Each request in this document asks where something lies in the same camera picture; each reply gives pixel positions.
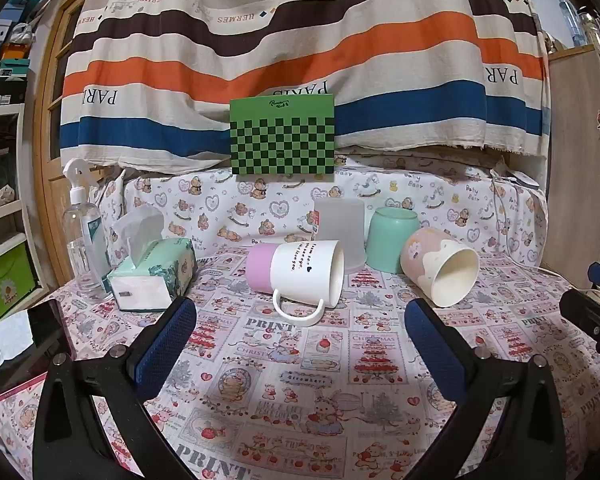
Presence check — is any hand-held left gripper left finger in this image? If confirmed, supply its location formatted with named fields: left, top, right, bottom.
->
left=32, top=296, right=197, bottom=480

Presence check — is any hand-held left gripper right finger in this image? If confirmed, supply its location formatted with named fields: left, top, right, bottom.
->
left=405, top=299, right=567, bottom=480

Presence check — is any white mug with pink base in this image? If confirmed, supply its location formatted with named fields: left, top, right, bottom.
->
left=245, top=239, right=342, bottom=328

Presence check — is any pink and cream cup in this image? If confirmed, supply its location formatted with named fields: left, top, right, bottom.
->
left=399, top=227, right=481, bottom=309

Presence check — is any mint green cup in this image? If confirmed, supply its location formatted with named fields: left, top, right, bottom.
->
left=365, top=206, right=421, bottom=274

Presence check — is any translucent white cup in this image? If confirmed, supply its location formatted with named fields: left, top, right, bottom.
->
left=312, top=198, right=369, bottom=275

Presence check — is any green tissue pack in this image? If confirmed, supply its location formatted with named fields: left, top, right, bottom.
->
left=107, top=206, right=197, bottom=311

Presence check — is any wooden cabinet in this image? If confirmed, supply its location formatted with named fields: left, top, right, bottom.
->
left=540, top=44, right=600, bottom=292

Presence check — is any white plastic device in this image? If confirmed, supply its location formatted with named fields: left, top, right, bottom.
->
left=507, top=169, right=539, bottom=187

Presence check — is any clear spray bottle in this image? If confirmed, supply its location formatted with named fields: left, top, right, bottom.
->
left=62, top=158, right=112, bottom=302

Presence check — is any printed pink tablecloth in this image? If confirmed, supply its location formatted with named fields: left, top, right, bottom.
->
left=0, top=244, right=600, bottom=480

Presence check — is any white paper sheet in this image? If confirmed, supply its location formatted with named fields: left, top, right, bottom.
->
left=0, top=310, right=34, bottom=382

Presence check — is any bear print cloth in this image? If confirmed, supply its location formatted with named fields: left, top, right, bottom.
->
left=97, top=156, right=549, bottom=272

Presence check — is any green storage box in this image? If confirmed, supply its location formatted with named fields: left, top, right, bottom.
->
left=0, top=245, right=39, bottom=327

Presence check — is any green checkered board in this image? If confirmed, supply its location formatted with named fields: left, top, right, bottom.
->
left=229, top=92, right=337, bottom=177

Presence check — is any glass jar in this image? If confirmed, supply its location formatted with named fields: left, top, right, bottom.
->
left=580, top=11, right=600, bottom=52

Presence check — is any clear plastic bottle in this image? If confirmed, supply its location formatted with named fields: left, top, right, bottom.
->
left=559, top=0, right=582, bottom=50

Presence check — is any white shelf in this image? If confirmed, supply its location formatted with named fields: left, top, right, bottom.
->
left=0, top=102, right=52, bottom=313

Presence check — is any stack of storage boxes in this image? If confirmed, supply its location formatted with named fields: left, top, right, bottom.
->
left=0, top=0, right=67, bottom=109

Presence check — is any striped curtain cloth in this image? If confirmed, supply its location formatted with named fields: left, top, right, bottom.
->
left=59, top=0, right=552, bottom=172

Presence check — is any white cable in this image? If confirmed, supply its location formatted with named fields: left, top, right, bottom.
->
left=489, top=167, right=572, bottom=277

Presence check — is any wooden door frame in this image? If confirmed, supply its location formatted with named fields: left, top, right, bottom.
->
left=27, top=0, right=102, bottom=292

